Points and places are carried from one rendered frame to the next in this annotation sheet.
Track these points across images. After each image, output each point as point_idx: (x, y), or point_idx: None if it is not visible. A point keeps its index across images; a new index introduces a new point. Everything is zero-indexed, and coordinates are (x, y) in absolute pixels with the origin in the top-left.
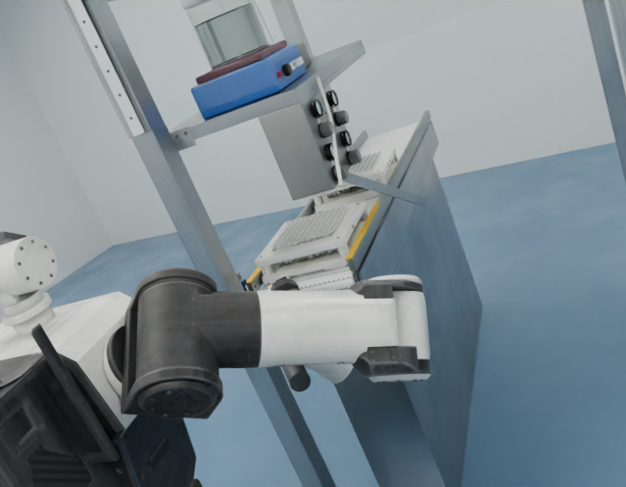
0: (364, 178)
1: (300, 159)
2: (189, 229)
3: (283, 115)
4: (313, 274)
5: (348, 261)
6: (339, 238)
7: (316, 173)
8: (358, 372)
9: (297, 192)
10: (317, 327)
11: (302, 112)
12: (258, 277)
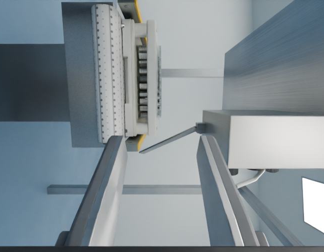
0: (180, 137)
1: (273, 145)
2: None
3: None
4: (122, 88)
5: (135, 146)
6: (156, 131)
7: (251, 156)
8: None
9: (238, 125)
10: None
11: (319, 167)
12: (133, 15)
